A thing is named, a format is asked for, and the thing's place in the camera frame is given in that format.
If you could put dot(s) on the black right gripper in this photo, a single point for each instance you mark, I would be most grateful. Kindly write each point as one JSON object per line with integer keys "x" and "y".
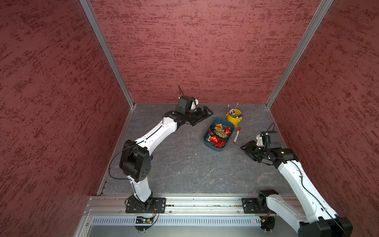
{"x": 248, "y": 149}

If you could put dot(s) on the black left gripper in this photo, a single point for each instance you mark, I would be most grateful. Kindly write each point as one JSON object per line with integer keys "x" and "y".
{"x": 200, "y": 116}

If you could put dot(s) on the red foil tea bag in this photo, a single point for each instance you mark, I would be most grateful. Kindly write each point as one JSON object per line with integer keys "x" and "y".
{"x": 228, "y": 130}
{"x": 220, "y": 144}
{"x": 214, "y": 139}

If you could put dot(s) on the black yellow label tea bag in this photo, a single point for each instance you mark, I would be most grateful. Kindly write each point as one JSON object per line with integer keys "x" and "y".
{"x": 220, "y": 132}

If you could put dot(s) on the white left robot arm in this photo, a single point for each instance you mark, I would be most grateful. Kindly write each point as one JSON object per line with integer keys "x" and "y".
{"x": 135, "y": 160}

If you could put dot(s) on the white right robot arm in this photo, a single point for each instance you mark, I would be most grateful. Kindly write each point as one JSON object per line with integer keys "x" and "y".
{"x": 317, "y": 219}

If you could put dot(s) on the teal plastic storage box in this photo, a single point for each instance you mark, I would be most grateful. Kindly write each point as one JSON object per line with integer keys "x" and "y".
{"x": 210, "y": 132}

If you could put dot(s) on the red capped white marker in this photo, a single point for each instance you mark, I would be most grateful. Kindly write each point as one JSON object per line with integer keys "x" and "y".
{"x": 237, "y": 134}

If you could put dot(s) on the yellow metal pencil bucket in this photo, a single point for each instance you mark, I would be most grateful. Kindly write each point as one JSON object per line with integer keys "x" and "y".
{"x": 237, "y": 119}

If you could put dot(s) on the bundle of pencils with erasers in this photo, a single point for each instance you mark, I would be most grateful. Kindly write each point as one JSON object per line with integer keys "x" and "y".
{"x": 232, "y": 112}

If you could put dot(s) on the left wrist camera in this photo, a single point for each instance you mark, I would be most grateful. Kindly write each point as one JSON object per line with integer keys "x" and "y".
{"x": 186, "y": 104}

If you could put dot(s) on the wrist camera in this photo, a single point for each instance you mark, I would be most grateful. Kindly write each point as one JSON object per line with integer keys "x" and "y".
{"x": 186, "y": 104}
{"x": 269, "y": 140}

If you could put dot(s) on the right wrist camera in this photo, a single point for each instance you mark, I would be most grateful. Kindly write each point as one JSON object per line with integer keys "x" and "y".
{"x": 269, "y": 140}

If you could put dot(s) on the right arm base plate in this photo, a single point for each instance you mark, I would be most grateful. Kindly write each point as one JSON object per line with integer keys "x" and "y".
{"x": 251, "y": 205}

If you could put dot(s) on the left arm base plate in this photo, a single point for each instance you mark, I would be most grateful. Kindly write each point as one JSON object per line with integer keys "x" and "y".
{"x": 152, "y": 205}

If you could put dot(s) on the aluminium front rail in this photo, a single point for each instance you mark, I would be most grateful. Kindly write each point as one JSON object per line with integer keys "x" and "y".
{"x": 194, "y": 204}

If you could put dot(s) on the left aluminium corner post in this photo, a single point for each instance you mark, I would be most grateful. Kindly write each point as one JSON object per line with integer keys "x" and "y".
{"x": 91, "y": 16}

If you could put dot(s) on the aluminium corner post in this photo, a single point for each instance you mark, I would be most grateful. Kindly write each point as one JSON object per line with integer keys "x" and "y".
{"x": 301, "y": 47}
{"x": 91, "y": 16}

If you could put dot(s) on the right aluminium corner post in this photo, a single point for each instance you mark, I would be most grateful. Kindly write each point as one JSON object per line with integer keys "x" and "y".
{"x": 301, "y": 47}

